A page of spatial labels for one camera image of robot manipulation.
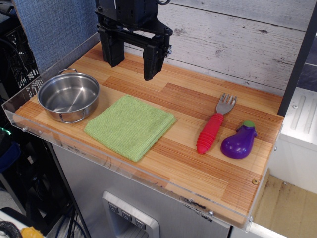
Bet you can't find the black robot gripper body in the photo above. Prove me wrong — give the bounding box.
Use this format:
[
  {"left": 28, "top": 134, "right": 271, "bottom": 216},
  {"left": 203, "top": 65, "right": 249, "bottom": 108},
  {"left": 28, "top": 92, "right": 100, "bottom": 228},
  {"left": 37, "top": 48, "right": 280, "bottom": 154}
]
[{"left": 96, "top": 0, "right": 173, "bottom": 56}]

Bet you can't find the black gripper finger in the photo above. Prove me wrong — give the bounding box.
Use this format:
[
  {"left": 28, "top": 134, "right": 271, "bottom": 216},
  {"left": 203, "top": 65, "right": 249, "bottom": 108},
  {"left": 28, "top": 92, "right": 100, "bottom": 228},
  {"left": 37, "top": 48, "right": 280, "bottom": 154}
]
[
  {"left": 98, "top": 26, "right": 124, "bottom": 67},
  {"left": 143, "top": 40, "right": 166, "bottom": 81}
]

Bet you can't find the green cloth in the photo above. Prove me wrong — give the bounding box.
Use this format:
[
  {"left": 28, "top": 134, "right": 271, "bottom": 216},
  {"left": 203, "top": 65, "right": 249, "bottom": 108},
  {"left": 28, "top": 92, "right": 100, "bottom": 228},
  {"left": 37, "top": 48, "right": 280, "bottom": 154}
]
[{"left": 84, "top": 95, "right": 176, "bottom": 162}]

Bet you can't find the blue fabric panel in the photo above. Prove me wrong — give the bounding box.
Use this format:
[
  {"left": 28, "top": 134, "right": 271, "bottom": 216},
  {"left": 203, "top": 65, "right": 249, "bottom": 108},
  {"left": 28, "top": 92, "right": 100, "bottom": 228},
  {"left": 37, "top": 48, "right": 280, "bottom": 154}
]
[{"left": 13, "top": 0, "right": 99, "bottom": 73}]

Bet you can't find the stainless steel pot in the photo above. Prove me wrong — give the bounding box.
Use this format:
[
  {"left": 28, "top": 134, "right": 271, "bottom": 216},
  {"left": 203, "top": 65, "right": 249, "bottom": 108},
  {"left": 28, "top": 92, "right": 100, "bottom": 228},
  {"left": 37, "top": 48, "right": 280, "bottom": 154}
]
[{"left": 37, "top": 69, "right": 100, "bottom": 123}]

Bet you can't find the black plastic crate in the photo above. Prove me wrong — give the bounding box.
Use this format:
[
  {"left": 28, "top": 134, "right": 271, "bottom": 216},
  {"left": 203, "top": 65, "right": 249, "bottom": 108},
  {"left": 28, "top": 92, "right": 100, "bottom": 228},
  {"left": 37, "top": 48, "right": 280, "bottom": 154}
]
[{"left": 0, "top": 26, "right": 39, "bottom": 89}]

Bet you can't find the clear acrylic table guard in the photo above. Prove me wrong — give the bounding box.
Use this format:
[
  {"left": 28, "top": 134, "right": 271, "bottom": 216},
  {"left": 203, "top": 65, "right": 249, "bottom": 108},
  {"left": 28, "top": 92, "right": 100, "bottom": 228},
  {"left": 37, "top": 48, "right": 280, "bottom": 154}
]
[{"left": 3, "top": 44, "right": 283, "bottom": 237}]

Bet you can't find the purple toy eggplant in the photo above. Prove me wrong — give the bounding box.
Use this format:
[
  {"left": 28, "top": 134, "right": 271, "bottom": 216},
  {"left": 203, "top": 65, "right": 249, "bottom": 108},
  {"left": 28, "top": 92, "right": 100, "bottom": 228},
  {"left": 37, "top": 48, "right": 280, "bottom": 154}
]
[{"left": 220, "top": 120, "right": 257, "bottom": 159}]

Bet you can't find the silver toy fridge cabinet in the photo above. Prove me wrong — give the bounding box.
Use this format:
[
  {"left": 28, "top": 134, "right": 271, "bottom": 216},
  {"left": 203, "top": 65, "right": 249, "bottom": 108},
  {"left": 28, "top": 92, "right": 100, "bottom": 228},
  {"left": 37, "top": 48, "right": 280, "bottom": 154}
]
[{"left": 53, "top": 143, "right": 231, "bottom": 238}]

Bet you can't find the white appliance at right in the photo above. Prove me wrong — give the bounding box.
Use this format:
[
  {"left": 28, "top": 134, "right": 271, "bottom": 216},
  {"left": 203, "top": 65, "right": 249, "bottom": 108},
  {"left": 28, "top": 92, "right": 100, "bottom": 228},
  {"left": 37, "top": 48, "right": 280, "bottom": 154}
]
[{"left": 268, "top": 87, "right": 317, "bottom": 193}]

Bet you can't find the red handled toy fork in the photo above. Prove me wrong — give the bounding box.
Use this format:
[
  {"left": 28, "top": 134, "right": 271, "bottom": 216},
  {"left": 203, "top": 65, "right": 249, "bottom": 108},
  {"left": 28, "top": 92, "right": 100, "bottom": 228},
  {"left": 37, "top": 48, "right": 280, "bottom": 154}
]
[{"left": 196, "top": 93, "right": 237, "bottom": 154}]

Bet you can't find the dark vertical post right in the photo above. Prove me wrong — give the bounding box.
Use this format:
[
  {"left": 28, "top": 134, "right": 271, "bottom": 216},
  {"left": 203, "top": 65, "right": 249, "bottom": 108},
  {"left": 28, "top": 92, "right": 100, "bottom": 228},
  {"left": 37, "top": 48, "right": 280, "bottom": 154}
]
[{"left": 277, "top": 2, "right": 317, "bottom": 117}]

